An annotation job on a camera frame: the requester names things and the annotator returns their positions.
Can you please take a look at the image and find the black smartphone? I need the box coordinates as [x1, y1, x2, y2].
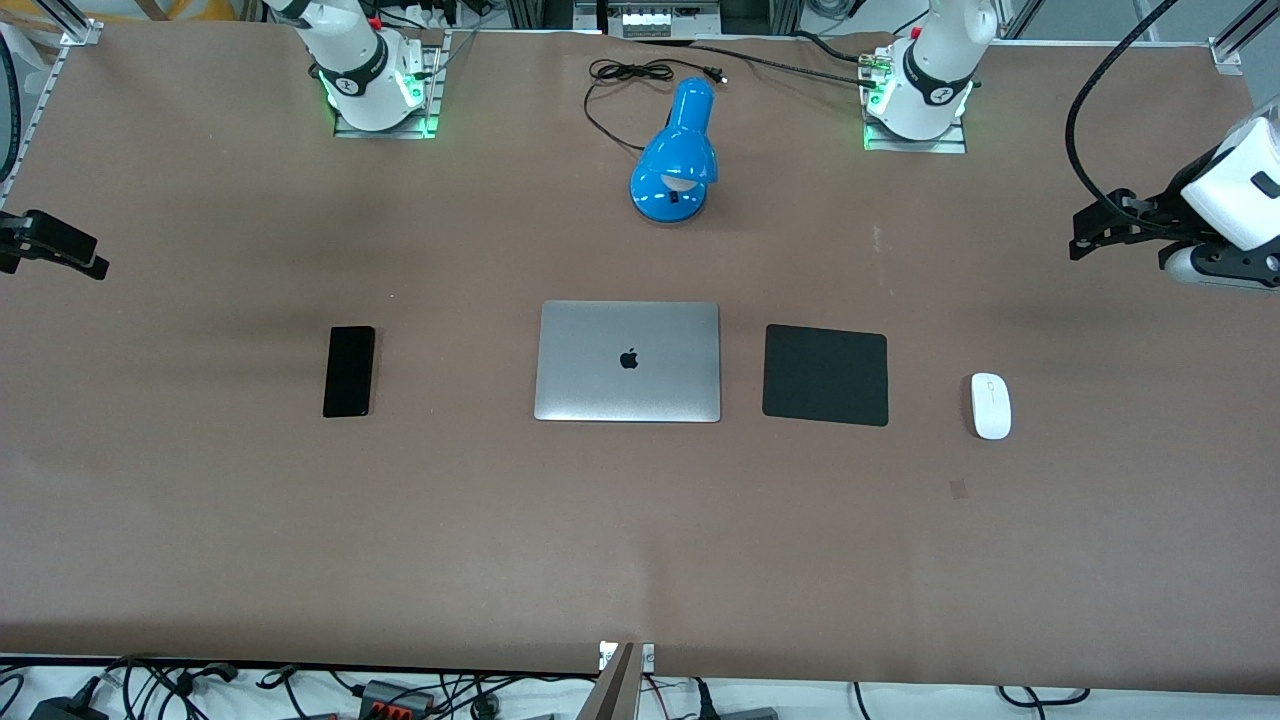
[322, 325, 377, 419]

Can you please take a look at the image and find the white power strip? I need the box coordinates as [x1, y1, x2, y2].
[620, 0, 723, 39]

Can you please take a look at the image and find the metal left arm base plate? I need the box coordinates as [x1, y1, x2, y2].
[862, 45, 969, 155]

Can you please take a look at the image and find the black red connector box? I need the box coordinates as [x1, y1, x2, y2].
[358, 680, 438, 717]

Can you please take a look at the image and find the grey camera stand post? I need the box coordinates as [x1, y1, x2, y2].
[575, 643, 641, 720]

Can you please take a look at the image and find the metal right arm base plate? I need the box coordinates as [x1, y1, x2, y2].
[333, 30, 447, 139]

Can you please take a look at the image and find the silver closed laptop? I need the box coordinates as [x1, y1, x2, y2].
[533, 300, 722, 424]

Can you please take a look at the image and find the blue desk lamp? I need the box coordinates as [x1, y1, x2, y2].
[629, 76, 720, 225]

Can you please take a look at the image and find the white computer mouse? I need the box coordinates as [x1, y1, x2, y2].
[970, 372, 1013, 441]

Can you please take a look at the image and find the thick black table cable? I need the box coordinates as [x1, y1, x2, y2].
[640, 38, 883, 91]

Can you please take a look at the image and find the black power adapter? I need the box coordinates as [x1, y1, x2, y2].
[28, 690, 109, 720]

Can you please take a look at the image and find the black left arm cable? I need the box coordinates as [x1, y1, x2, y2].
[1064, 0, 1181, 201]

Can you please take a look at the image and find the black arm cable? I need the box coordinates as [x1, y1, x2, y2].
[1064, 0, 1181, 201]
[0, 35, 21, 189]

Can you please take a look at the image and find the black lamp power cord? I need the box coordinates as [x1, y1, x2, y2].
[583, 58, 728, 153]

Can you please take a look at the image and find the white perforated side rail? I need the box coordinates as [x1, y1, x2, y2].
[0, 45, 71, 206]

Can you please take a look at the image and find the aluminium frame post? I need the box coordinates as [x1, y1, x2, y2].
[1208, 0, 1280, 78]
[40, 0, 104, 48]

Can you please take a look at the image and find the small metal bracket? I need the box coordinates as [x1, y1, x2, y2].
[598, 641, 656, 673]

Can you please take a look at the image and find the black mouse pad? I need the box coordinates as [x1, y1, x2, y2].
[762, 323, 890, 428]

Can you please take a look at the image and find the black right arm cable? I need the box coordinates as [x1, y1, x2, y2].
[0, 35, 21, 189]

